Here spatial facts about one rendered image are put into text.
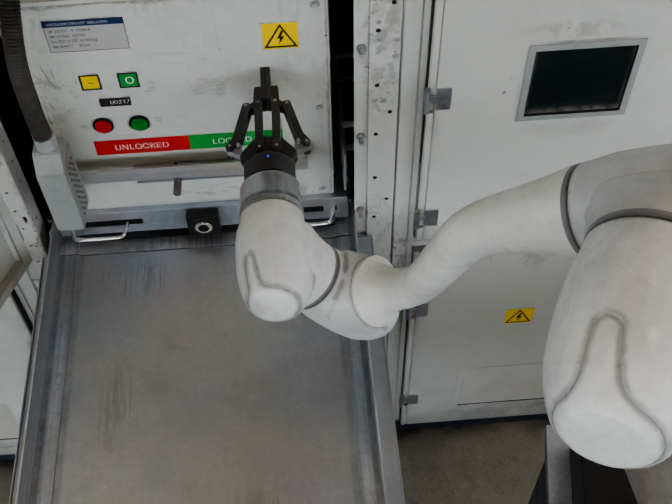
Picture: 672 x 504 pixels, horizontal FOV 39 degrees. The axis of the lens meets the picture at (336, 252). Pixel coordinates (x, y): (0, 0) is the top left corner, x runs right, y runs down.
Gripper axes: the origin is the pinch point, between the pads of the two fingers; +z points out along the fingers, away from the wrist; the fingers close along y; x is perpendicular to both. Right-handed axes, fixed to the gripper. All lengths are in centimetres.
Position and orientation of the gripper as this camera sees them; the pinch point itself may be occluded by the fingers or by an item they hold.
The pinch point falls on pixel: (265, 88)
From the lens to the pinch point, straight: 150.7
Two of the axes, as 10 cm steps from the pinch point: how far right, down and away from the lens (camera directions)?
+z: -0.8, -8.0, 5.9
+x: -0.2, -5.9, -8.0
